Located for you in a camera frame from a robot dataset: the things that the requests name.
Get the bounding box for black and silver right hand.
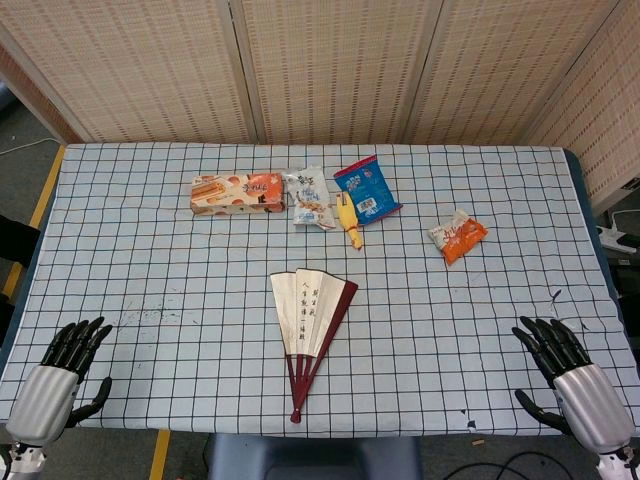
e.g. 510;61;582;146
511;315;634;455

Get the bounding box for black and silver left hand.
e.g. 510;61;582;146
4;315;114;448

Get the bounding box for paper folding fan red ribs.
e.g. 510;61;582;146
269;268;360;425

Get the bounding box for yellow floor tape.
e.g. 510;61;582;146
148;429;172;480
2;144;66;297

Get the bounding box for black object beside table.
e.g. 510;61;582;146
0;214;41;269

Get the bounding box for blue checkered tablecloth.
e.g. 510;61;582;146
0;143;640;437

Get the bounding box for orange and white snack bag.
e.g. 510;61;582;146
428;209;489;267

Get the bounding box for blue padded seat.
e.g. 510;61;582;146
207;433;424;480

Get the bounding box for orange biscuit box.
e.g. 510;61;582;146
189;172;287;218

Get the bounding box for yellow rubber chicken toy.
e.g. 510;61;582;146
335;191;365;251

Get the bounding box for blue snack bag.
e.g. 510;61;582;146
333;154;404;227

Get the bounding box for woven bamboo folding screen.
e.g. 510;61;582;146
0;0;640;214

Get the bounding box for black floor cable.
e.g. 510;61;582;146
449;449;601;480

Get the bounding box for white floor cable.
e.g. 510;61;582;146
0;137;62;156

